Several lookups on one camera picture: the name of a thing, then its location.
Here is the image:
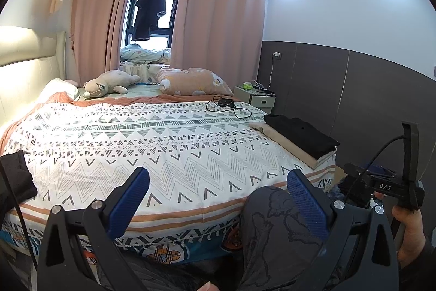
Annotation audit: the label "person's left leg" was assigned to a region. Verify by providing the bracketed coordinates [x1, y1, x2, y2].
[99, 257, 239, 291]

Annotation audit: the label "black button shirt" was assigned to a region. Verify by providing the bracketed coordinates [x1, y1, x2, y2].
[264, 114, 340, 159]

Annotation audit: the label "black folded clothes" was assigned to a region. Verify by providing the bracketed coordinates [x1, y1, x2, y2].
[0, 151, 37, 206]

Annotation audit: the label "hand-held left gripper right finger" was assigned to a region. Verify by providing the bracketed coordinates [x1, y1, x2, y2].
[287, 169, 399, 291]

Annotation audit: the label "cartoon printed bed sheet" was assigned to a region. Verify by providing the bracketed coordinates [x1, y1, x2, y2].
[0, 219, 244, 266]

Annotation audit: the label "white pillow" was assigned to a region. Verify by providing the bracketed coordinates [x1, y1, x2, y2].
[39, 79, 80, 102]

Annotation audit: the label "beige plush toy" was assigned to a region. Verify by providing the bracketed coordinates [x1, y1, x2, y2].
[83, 70, 141, 99]

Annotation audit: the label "white nightstand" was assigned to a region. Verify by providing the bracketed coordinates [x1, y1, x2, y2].
[233, 85, 276, 108]

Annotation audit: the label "person's grey patterned trousers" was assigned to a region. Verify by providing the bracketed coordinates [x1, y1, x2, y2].
[238, 185, 328, 291]

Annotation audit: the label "black device with cable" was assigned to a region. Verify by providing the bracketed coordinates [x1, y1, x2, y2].
[207, 95, 253, 119]

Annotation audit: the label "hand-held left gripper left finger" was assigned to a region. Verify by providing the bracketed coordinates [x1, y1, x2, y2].
[36, 167, 150, 291]

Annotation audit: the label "pink curtain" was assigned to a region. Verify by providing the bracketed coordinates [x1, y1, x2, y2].
[70, 0, 147, 83]
[170, 0, 270, 94]

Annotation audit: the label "white patterned quilt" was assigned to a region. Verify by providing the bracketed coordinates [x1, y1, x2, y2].
[120, 61, 171, 83]

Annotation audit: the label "person's right hand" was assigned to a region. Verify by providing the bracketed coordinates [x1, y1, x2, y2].
[392, 206, 426, 269]

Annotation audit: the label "crumpled light blue bedding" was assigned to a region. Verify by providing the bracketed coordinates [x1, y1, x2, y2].
[120, 43, 172, 64]

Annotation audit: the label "pink printed pillow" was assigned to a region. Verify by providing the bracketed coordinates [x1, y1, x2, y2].
[157, 68, 234, 97]

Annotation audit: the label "dark hanging coat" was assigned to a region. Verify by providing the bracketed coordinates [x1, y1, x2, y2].
[132, 0, 167, 42]

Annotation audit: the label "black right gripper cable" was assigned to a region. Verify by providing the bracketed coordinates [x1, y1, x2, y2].
[361, 137, 407, 176]

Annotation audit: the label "beige folded cloth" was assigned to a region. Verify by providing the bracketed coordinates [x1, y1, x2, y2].
[249, 122, 338, 170]

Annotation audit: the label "white wall charger with cable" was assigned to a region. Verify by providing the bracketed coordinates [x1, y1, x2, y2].
[257, 52, 284, 90]

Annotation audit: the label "bed with patterned quilt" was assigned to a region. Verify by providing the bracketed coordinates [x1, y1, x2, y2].
[0, 93, 336, 244]

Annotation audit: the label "person's right forearm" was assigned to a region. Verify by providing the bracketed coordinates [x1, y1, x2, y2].
[397, 236, 436, 291]

